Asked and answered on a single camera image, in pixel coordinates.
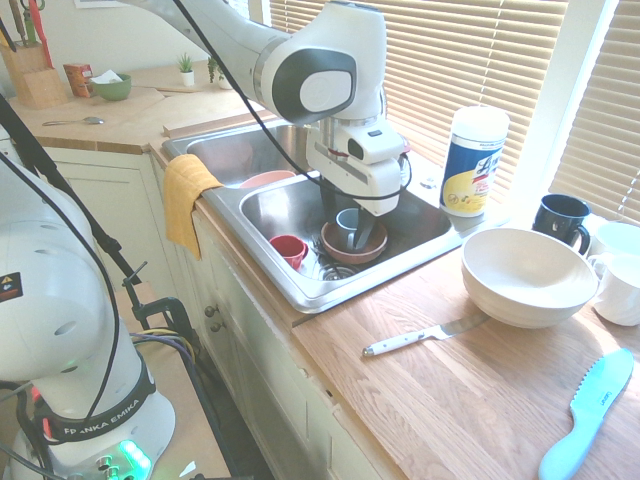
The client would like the trailing plant in white pot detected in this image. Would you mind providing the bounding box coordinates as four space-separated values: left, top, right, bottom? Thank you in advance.
207 56 235 90

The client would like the black mug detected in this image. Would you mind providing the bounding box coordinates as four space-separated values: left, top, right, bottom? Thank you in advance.
531 193 593 256

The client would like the pink plate in sink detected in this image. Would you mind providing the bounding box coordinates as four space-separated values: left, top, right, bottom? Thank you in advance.
239 170 297 190

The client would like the green bowl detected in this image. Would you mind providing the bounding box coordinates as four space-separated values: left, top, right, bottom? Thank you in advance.
91 73 133 102

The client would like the wide wooden window blind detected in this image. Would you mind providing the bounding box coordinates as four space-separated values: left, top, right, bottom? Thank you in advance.
269 0 570 204

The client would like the metal sink drain strainer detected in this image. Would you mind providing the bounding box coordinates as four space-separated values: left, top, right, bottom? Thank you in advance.
319 264 356 281

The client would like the white ribbed mug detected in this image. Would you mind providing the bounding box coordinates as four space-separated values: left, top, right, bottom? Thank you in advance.
587 252 640 327

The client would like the stainless steel double sink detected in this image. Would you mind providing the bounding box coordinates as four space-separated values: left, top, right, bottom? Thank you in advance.
160 119 511 315

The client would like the small plant in white pot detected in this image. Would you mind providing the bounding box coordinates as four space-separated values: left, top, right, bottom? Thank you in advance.
175 52 196 87

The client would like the light blue serrated knife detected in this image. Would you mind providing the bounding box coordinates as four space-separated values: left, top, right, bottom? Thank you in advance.
538 347 635 480

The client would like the white plain mug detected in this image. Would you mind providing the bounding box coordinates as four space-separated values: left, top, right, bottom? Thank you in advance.
589 221 640 262

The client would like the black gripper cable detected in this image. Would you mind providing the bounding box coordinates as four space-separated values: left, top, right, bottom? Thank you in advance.
172 0 412 202

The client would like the red cup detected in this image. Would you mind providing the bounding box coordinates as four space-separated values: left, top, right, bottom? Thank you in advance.
268 234 309 271

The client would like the red handled knife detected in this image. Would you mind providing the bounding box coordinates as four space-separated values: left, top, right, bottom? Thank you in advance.
27 0 54 69

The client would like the white handled steel knife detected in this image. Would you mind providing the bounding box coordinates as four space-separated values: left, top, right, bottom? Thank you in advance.
362 313 492 358

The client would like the brown handled knife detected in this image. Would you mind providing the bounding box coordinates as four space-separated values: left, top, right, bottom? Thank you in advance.
9 0 27 51

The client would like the coloured wire bundle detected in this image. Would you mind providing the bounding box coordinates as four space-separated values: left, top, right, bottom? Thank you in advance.
129 327 197 372

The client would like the brown ceramic bowl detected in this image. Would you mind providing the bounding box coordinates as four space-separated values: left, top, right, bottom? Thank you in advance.
319 219 390 265

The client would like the Lysol wipes canister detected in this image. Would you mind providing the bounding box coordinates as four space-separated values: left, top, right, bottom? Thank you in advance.
439 105 511 219

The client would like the orange cardboard box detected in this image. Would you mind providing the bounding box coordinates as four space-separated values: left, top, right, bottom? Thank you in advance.
63 63 94 99

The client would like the large cream bowl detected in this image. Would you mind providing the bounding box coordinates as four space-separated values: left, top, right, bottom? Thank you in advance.
460 227 600 330

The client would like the black base cable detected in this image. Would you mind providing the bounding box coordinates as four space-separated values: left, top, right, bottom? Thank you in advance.
0 94 149 421

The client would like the green handled knife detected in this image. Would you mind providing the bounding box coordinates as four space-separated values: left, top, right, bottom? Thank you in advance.
24 0 39 45

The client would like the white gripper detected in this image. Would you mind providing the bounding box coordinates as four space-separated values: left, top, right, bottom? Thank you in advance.
306 141 405 250

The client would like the grey mug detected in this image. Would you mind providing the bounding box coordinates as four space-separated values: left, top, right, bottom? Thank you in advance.
334 208 369 249

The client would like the narrow wooden window blind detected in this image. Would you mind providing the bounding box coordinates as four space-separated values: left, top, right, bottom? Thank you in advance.
548 0 640 225

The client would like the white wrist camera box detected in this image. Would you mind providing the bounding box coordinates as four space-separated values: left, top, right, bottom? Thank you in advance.
347 124 406 165

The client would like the metal spoon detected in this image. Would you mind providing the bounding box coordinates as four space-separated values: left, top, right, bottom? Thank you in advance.
42 116 105 127

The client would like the yellow dish cloth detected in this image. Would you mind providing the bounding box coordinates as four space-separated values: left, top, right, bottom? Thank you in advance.
163 153 225 261

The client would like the black clamp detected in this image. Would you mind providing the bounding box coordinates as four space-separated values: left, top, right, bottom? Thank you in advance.
124 259 201 351

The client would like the wooden knife block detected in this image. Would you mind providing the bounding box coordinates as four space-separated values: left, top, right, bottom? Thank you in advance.
0 39 69 110

